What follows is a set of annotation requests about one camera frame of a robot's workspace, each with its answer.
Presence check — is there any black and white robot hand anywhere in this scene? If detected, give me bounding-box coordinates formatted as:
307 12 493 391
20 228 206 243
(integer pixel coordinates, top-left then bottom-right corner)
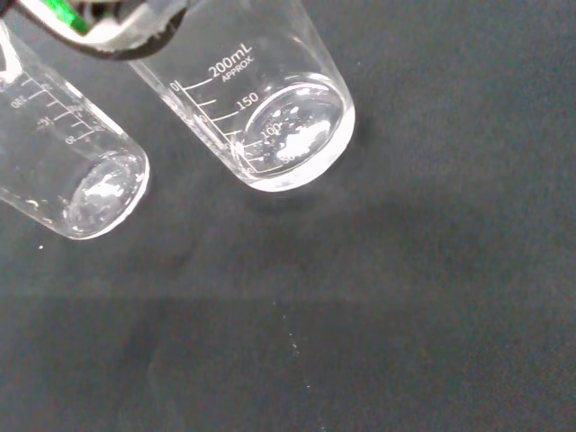
0 0 189 62

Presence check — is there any black bench cloth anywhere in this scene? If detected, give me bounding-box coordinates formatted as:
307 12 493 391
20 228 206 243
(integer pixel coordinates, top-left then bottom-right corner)
0 0 576 432

